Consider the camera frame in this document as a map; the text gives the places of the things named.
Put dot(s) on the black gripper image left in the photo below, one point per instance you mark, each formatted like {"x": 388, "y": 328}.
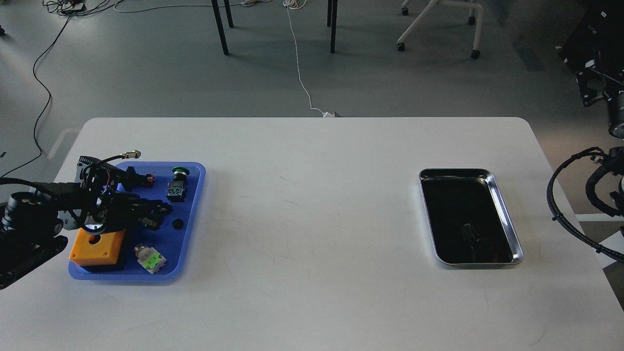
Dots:
{"x": 96, "y": 200}

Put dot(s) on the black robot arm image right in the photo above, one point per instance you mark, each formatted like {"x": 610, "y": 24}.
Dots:
{"x": 595, "y": 85}

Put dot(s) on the blue plastic tray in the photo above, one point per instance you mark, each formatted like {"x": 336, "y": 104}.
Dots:
{"x": 171, "y": 243}

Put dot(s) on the silver metal tray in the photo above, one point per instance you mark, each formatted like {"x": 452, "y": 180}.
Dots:
{"x": 469, "y": 223}

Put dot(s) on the black table leg left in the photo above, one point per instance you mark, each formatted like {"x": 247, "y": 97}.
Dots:
{"x": 220, "y": 25}

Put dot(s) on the black table leg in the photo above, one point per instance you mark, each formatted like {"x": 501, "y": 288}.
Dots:
{"x": 220, "y": 25}
{"x": 331, "y": 22}

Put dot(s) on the black table leg right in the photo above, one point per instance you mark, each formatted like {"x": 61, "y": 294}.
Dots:
{"x": 331, "y": 22}

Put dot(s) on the black equipment case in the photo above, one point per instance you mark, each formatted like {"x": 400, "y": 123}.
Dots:
{"x": 598, "y": 38}

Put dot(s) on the black selector switch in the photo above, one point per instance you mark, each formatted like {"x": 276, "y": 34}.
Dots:
{"x": 130, "y": 179}

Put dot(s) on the green push button switch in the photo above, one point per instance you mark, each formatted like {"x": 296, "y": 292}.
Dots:
{"x": 177, "y": 187}

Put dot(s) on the green white contact block switch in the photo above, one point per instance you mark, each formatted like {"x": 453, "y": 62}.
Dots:
{"x": 149, "y": 258}

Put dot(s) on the orange button enclosure box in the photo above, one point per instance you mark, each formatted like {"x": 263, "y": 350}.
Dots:
{"x": 97, "y": 250}

